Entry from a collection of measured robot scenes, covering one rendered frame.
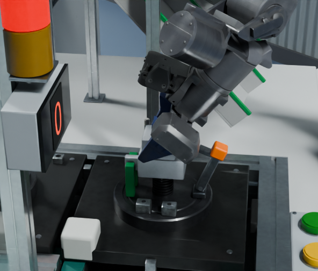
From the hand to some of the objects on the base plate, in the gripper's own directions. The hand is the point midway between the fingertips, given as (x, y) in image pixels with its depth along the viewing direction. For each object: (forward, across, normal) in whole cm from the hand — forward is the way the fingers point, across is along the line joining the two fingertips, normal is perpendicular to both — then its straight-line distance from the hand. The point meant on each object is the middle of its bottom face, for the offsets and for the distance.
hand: (158, 135), depth 106 cm
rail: (+8, -28, -26) cm, 39 cm away
